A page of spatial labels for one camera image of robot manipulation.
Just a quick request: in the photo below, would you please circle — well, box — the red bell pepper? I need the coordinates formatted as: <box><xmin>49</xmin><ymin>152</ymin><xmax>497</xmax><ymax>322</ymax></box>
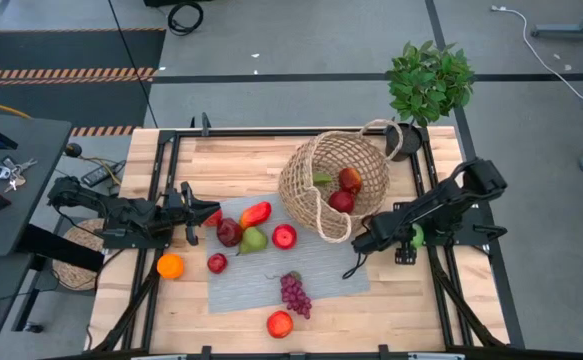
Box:
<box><xmin>203</xmin><ymin>208</ymin><xmax>224</xmax><ymax>229</ymax></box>

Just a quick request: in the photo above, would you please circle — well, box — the black desk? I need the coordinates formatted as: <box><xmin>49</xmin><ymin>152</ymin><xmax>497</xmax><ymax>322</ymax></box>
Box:
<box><xmin>0</xmin><ymin>112</ymin><xmax>105</xmax><ymax>334</ymax></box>

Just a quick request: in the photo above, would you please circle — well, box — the white cable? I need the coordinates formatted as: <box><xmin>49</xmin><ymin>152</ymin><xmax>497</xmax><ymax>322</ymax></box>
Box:
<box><xmin>489</xmin><ymin>4</ymin><xmax>583</xmax><ymax>102</ymax></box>

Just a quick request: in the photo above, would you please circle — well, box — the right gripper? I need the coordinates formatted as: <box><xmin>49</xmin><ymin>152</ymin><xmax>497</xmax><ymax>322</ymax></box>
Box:
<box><xmin>351</xmin><ymin>212</ymin><xmax>418</xmax><ymax>266</ymax></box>

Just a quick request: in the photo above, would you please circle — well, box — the orange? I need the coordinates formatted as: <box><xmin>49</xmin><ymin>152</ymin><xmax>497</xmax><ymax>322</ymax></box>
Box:
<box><xmin>156</xmin><ymin>253</ymin><xmax>186</xmax><ymax>280</ymax></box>

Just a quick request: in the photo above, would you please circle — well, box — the green apple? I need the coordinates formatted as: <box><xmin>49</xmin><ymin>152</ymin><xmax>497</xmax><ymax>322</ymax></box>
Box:
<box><xmin>410</xmin><ymin>223</ymin><xmax>426</xmax><ymax>250</ymax></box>

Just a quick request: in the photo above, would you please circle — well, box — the purple grape bunch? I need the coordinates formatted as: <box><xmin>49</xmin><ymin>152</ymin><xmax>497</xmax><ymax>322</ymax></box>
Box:
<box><xmin>264</xmin><ymin>270</ymin><xmax>314</xmax><ymax>321</ymax></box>

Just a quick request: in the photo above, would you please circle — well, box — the yellow cable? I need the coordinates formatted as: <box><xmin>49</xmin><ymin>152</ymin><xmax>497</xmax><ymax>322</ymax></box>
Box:
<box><xmin>0</xmin><ymin>94</ymin><xmax>32</xmax><ymax>120</ymax></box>

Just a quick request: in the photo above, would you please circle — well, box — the green pear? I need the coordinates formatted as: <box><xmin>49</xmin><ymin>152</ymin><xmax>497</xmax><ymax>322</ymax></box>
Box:
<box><xmin>238</xmin><ymin>226</ymin><xmax>269</xmax><ymax>256</ymax></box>

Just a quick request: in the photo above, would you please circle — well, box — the black hazard striped floor mat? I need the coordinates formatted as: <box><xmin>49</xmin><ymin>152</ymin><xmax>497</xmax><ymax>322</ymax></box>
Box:
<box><xmin>0</xmin><ymin>27</ymin><xmax>168</xmax><ymax>139</ymax></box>

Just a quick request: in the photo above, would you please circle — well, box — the yellow red peach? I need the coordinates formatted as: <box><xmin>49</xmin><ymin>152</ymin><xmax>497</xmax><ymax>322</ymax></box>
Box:
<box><xmin>338</xmin><ymin>167</ymin><xmax>364</xmax><ymax>195</ymax></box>

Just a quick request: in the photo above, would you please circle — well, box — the black metal table frame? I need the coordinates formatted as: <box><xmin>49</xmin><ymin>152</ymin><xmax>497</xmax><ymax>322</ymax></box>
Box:
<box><xmin>83</xmin><ymin>113</ymin><xmax>522</xmax><ymax>360</ymax></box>

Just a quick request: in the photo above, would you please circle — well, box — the round woven rattan mat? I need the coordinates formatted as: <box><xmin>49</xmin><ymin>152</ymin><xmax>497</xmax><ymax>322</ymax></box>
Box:
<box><xmin>51</xmin><ymin>217</ymin><xmax>107</xmax><ymax>292</ymax></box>

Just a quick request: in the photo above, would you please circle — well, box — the red orange peach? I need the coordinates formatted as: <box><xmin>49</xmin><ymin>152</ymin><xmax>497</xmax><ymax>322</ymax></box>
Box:
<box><xmin>266</xmin><ymin>310</ymin><xmax>295</xmax><ymax>340</ymax></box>

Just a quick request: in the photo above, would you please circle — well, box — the coiled black cable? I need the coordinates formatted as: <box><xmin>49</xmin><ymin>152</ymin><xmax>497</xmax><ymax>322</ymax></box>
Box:
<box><xmin>166</xmin><ymin>1</ymin><xmax>205</xmax><ymax>37</ymax></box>

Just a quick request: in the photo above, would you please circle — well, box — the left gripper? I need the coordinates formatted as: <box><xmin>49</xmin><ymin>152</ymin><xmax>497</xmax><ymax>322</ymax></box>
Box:
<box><xmin>160</xmin><ymin>181</ymin><xmax>221</xmax><ymax>247</ymax></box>

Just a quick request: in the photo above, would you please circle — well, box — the grey woven placemat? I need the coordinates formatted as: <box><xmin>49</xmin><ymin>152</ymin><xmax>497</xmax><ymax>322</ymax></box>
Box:
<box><xmin>204</xmin><ymin>193</ymin><xmax>371</xmax><ymax>315</ymax></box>

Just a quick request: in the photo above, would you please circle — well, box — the bright red apple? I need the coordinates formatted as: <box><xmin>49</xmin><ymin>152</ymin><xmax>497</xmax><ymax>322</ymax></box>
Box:
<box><xmin>271</xmin><ymin>223</ymin><xmax>299</xmax><ymax>251</ymax></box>

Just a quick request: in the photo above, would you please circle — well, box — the small red apple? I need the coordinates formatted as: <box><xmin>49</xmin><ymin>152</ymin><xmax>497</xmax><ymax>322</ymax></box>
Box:
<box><xmin>206</xmin><ymin>252</ymin><xmax>229</xmax><ymax>275</ymax></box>

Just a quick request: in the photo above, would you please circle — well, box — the black power adapter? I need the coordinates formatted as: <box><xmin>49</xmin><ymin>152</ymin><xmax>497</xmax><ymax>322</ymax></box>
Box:
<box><xmin>80</xmin><ymin>160</ymin><xmax>126</xmax><ymax>189</ymax></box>

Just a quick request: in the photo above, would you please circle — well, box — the green potted plant black pot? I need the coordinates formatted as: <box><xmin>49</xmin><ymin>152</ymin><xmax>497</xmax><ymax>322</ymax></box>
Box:
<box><xmin>383</xmin><ymin>39</ymin><xmax>476</xmax><ymax>163</ymax></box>

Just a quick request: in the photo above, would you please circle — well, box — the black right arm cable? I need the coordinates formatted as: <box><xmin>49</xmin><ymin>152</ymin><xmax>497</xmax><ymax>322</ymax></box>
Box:
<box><xmin>341</xmin><ymin>252</ymin><xmax>370</xmax><ymax>280</ymax></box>

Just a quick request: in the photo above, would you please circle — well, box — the woven wicker basket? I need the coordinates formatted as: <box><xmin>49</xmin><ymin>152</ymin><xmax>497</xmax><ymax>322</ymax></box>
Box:
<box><xmin>276</xmin><ymin>118</ymin><xmax>405</xmax><ymax>245</ymax></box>

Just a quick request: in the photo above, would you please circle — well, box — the grey metal furniture leg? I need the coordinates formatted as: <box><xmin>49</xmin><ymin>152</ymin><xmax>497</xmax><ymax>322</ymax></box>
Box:
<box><xmin>529</xmin><ymin>0</ymin><xmax>583</xmax><ymax>41</ymax></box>

